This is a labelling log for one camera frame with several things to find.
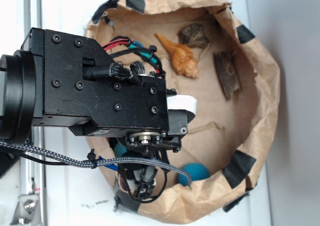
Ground white flat ribbon cable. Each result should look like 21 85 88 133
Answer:
166 95 198 116

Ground metal corner bracket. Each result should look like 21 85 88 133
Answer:
9 194 43 226

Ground teal dimpled ball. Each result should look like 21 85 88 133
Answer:
177 163 210 186

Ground orange spiral seashell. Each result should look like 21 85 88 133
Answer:
155 33 199 79

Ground flat brown bark piece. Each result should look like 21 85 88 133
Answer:
213 52 242 101

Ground dark brown rock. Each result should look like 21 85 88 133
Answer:
178 23 210 49

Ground aluminium extrusion rail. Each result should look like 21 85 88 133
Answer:
17 0 48 225

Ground grey braided cable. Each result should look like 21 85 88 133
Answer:
0 138 194 189

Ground brown paper bag enclosure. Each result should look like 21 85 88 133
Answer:
85 0 280 224

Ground red teal wire bundle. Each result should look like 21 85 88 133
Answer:
101 36 166 77

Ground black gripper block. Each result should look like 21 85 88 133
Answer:
20 28 188 137

